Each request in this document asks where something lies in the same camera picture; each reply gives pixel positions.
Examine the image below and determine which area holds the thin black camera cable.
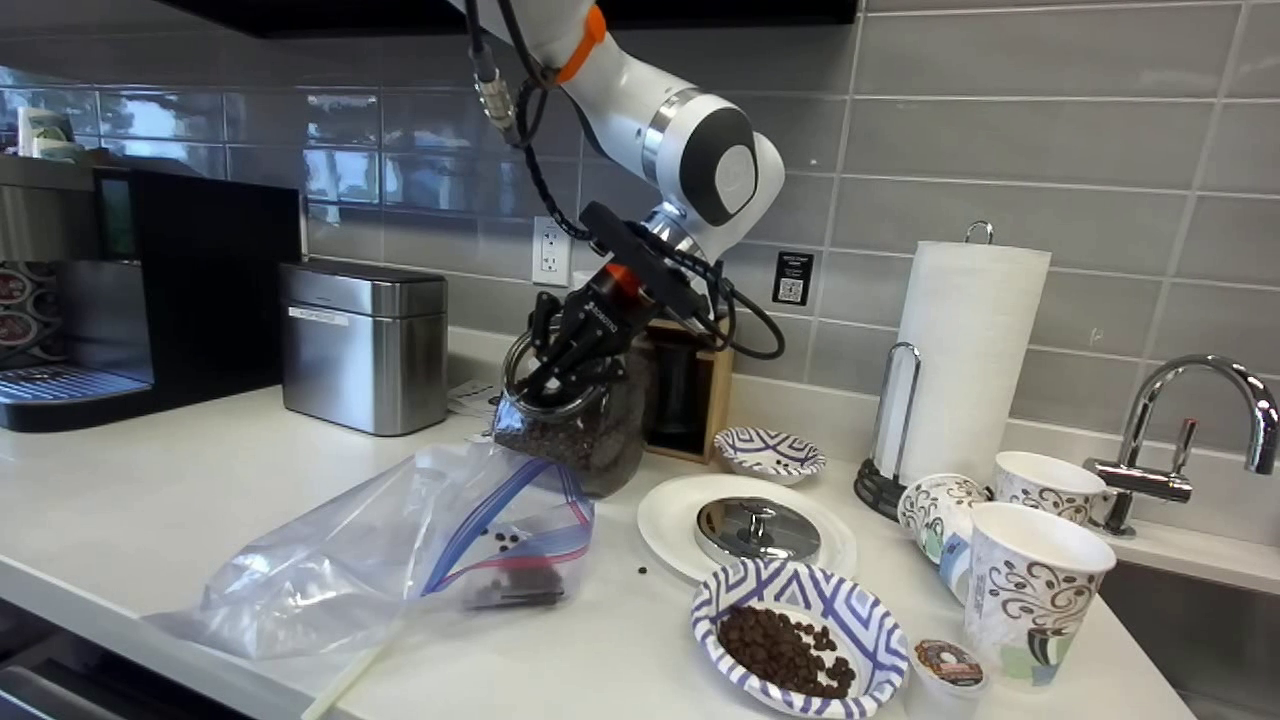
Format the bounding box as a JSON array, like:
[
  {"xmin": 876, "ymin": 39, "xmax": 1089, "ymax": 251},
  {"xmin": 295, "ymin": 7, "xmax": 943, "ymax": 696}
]
[{"xmin": 693, "ymin": 251, "xmax": 793, "ymax": 366}]

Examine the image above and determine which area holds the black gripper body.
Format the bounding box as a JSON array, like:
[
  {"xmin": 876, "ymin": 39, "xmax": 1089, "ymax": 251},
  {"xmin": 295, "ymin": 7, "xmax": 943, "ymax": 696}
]
[{"xmin": 564, "ymin": 259, "xmax": 661, "ymax": 372}]

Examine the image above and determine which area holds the small coffee pod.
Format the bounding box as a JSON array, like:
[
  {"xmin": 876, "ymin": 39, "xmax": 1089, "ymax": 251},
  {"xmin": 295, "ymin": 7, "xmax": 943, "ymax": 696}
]
[{"xmin": 908, "ymin": 635, "xmax": 992, "ymax": 696}]

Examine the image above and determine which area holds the stainless steel sink basin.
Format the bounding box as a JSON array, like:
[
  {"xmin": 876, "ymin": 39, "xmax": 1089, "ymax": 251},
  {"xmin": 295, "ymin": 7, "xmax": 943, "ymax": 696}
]
[{"xmin": 1098, "ymin": 554, "xmax": 1280, "ymax": 720}]

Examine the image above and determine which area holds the dark base cabinet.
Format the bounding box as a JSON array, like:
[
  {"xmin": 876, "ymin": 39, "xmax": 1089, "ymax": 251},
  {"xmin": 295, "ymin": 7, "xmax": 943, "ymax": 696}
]
[{"xmin": 0, "ymin": 554, "xmax": 315, "ymax": 720}]

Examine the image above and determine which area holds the tipped patterned paper cup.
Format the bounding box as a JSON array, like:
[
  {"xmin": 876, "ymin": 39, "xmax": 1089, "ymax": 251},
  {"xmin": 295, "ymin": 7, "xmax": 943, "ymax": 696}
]
[{"xmin": 893, "ymin": 468, "xmax": 997, "ymax": 577}]

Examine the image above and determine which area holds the stainless steel lidded bin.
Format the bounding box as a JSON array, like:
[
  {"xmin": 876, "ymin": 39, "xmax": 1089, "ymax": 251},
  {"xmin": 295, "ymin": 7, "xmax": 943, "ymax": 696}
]
[{"xmin": 278, "ymin": 256, "xmax": 451, "ymax": 440}]

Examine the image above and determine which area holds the large coffee bean heap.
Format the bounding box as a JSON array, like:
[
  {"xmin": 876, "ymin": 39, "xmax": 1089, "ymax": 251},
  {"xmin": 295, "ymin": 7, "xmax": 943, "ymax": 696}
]
[{"xmin": 715, "ymin": 604, "xmax": 862, "ymax": 704}]

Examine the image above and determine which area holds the dark overhead cabinet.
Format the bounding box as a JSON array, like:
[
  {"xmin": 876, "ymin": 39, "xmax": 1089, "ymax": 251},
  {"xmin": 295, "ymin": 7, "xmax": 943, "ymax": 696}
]
[{"xmin": 158, "ymin": 0, "xmax": 858, "ymax": 34}]

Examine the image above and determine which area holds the large blue patterned paper bowl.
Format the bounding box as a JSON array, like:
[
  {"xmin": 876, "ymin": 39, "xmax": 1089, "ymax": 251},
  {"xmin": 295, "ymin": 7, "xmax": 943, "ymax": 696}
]
[{"xmin": 688, "ymin": 554, "xmax": 917, "ymax": 720}]

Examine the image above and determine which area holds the small coffee bean clump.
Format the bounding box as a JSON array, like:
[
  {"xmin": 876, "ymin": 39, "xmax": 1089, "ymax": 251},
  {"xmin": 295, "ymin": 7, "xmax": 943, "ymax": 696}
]
[{"xmin": 463, "ymin": 569, "xmax": 569, "ymax": 612}]

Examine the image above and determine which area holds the chrome kitchen faucet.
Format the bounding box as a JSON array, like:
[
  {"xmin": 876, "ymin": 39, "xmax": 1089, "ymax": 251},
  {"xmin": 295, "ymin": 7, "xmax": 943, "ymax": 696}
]
[{"xmin": 1081, "ymin": 352, "xmax": 1280, "ymax": 540}]

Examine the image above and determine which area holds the black coffee machine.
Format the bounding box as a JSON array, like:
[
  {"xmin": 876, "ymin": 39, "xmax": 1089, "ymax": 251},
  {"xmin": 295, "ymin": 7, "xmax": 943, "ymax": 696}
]
[{"xmin": 0, "ymin": 155, "xmax": 306, "ymax": 430}]

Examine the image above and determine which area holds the short patterned paper cup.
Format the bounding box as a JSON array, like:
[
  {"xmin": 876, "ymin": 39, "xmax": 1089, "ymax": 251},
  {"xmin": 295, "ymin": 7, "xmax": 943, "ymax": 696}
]
[{"xmin": 990, "ymin": 448, "xmax": 1116, "ymax": 533}]

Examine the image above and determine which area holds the round metal jar lid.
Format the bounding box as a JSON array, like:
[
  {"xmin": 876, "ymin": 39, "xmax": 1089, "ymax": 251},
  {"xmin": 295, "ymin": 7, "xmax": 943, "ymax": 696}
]
[{"xmin": 693, "ymin": 493, "xmax": 826, "ymax": 569}]

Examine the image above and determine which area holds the tall patterned paper cup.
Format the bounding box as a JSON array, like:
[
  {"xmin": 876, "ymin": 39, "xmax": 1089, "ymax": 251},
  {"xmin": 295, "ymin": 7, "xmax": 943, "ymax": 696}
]
[{"xmin": 955, "ymin": 501, "xmax": 1121, "ymax": 690}]

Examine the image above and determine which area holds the metal paper towel holder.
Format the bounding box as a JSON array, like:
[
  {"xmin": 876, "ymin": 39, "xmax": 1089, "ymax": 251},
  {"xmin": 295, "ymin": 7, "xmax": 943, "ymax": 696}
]
[{"xmin": 852, "ymin": 217, "xmax": 1003, "ymax": 523}]

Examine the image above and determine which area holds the white round plate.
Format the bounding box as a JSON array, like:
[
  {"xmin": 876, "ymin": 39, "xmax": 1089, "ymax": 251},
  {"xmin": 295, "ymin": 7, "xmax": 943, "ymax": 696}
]
[{"xmin": 631, "ymin": 470, "xmax": 862, "ymax": 586}]

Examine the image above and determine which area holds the glass jar of coffee beans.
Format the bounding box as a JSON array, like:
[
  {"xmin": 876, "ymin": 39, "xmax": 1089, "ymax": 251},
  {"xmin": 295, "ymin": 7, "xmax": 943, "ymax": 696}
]
[{"xmin": 493, "ymin": 323, "xmax": 661, "ymax": 501}]

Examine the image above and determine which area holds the crumpled plastic wrapper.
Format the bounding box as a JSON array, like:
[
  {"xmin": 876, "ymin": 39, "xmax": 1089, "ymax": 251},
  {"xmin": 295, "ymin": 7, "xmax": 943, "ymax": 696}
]
[{"xmin": 451, "ymin": 379, "xmax": 535, "ymax": 451}]

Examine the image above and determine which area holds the clear plastic zip bag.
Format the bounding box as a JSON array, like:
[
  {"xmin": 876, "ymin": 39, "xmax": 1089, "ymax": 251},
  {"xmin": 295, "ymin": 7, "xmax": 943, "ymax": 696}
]
[{"xmin": 146, "ymin": 434, "xmax": 600, "ymax": 667}]

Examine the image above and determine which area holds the white paper towel roll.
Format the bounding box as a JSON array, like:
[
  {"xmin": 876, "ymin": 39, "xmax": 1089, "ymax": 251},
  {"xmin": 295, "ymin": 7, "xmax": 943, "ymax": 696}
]
[{"xmin": 893, "ymin": 236, "xmax": 1056, "ymax": 489}]

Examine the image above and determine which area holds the white wall power outlet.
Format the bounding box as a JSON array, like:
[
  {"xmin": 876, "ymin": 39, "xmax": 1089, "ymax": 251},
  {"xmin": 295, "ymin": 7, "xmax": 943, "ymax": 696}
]
[{"xmin": 527, "ymin": 210, "xmax": 577, "ymax": 286}]

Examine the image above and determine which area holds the black corrugated cable conduit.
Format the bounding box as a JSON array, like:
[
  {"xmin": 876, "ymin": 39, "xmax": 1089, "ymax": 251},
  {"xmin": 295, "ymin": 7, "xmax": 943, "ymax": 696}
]
[{"xmin": 460, "ymin": 0, "xmax": 596, "ymax": 251}]

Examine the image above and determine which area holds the wooden countertop organizer rack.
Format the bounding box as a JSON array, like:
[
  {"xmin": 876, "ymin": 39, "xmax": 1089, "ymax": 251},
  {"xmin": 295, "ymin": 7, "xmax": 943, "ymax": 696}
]
[{"xmin": 638, "ymin": 314, "xmax": 741, "ymax": 463}]

